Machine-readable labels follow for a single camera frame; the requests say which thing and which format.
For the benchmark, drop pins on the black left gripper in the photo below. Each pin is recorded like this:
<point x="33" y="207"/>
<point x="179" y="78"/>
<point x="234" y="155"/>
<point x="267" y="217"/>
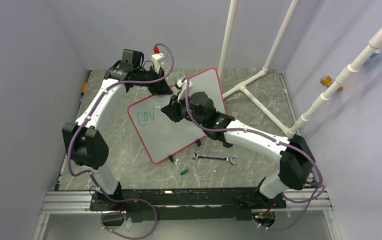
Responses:
<point x="161" y="88"/>

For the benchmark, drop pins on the aluminium base extrusion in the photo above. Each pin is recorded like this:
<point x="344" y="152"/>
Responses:
<point x="66" y="202"/>

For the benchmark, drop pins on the pink framed whiteboard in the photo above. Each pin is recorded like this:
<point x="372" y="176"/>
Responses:
<point x="159" y="135"/>

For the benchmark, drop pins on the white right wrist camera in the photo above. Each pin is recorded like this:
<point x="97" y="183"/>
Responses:
<point x="182" y="86"/>

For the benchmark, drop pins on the blue wall fitting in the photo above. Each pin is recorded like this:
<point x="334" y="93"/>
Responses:
<point x="375" y="53"/>

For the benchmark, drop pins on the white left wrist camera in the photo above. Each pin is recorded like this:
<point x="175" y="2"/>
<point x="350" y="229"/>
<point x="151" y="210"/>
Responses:
<point x="160" y="60"/>

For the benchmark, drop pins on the green marker cap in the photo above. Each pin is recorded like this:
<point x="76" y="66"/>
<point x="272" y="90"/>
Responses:
<point x="183" y="172"/>

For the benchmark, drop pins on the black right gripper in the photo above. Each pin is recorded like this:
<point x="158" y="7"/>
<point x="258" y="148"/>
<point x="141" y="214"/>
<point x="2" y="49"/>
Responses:
<point x="172" y="110"/>

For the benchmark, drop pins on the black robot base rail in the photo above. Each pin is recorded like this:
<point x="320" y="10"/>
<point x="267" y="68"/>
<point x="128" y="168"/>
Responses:
<point x="239" y="203"/>

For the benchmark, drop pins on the silver open-end wrench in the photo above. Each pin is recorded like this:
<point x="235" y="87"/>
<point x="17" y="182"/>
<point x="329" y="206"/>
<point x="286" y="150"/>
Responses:
<point x="229" y="159"/>

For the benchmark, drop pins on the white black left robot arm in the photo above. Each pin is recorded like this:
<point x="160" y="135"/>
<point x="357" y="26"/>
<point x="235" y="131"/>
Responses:
<point x="86" y="150"/>

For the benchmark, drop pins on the orange wall fitting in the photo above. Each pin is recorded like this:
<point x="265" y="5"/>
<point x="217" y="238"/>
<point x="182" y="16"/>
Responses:
<point x="326" y="81"/>

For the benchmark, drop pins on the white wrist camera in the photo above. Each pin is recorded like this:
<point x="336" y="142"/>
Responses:
<point x="160" y="60"/>
<point x="182" y="86"/>

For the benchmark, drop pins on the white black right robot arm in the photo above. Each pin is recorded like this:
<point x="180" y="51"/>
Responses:
<point x="295" y="159"/>

